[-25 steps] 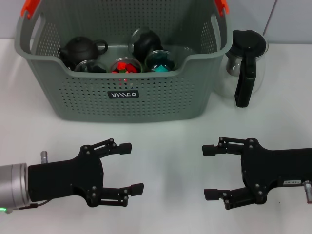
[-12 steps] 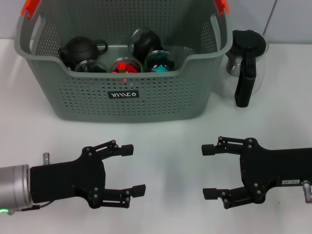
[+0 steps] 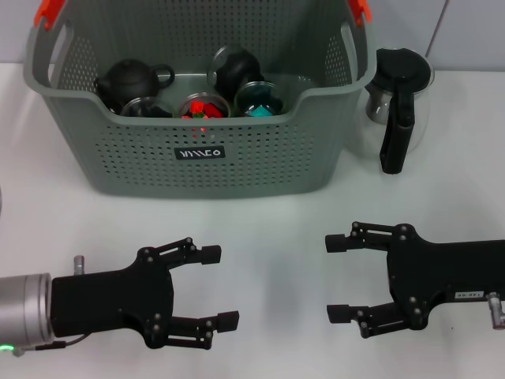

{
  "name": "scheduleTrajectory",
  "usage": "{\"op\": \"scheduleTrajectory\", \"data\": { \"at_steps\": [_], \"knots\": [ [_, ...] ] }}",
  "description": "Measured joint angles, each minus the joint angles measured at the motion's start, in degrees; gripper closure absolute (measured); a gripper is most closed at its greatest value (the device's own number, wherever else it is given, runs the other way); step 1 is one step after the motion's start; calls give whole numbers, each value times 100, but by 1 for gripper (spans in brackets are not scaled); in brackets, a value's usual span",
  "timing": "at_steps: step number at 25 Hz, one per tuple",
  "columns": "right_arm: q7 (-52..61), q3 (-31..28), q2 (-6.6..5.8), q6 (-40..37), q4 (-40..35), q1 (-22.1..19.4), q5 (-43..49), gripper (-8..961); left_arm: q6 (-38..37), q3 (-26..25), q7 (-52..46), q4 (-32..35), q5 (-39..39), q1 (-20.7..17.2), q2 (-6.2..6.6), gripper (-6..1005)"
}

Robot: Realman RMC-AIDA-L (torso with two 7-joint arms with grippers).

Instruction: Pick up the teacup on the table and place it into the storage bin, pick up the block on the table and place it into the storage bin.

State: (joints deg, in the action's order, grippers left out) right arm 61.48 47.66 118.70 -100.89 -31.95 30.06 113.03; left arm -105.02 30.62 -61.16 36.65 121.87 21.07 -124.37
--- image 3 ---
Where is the glass teacup black holder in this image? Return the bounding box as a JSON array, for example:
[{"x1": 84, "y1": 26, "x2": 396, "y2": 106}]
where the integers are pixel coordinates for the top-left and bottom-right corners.
[
  {"x1": 207, "y1": 45, "x2": 266, "y2": 96},
  {"x1": 120, "y1": 96, "x2": 174, "y2": 118},
  {"x1": 177, "y1": 92, "x2": 232, "y2": 119},
  {"x1": 234, "y1": 80, "x2": 288, "y2": 118}
]

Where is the grey perforated storage bin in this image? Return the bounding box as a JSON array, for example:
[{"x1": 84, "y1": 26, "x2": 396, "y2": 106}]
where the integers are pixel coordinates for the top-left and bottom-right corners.
[{"x1": 22, "y1": 0, "x2": 376, "y2": 198}]

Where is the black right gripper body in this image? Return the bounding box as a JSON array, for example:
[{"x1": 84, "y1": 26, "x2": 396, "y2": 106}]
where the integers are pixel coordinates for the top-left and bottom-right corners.
[{"x1": 385, "y1": 223, "x2": 505, "y2": 331}]

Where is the black clay teapot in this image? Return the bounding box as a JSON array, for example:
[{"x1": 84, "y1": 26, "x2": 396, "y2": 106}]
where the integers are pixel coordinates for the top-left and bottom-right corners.
[{"x1": 96, "y1": 58, "x2": 176, "y2": 114}]

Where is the right gripper cable silver plug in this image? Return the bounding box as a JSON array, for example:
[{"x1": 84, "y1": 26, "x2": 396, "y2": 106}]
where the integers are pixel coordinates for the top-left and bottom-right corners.
[{"x1": 488, "y1": 291, "x2": 505, "y2": 330}]

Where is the glass coffee pot black lid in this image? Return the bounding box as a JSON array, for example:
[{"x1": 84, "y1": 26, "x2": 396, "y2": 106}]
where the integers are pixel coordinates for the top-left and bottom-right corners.
[{"x1": 346, "y1": 47, "x2": 435, "y2": 175}]

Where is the orange bin handle clip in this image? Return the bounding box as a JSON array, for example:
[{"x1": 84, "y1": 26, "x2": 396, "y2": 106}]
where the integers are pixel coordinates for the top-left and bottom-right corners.
[
  {"x1": 349, "y1": 0, "x2": 372, "y2": 28},
  {"x1": 34, "y1": 0, "x2": 66, "y2": 31}
]

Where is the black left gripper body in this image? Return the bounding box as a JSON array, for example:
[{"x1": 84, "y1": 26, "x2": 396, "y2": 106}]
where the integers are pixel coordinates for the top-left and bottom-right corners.
[{"x1": 50, "y1": 247, "x2": 177, "y2": 351}]

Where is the teal square toy brick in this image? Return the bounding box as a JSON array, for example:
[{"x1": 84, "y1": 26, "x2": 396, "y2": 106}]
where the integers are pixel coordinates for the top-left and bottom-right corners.
[{"x1": 246, "y1": 105, "x2": 276, "y2": 118}]

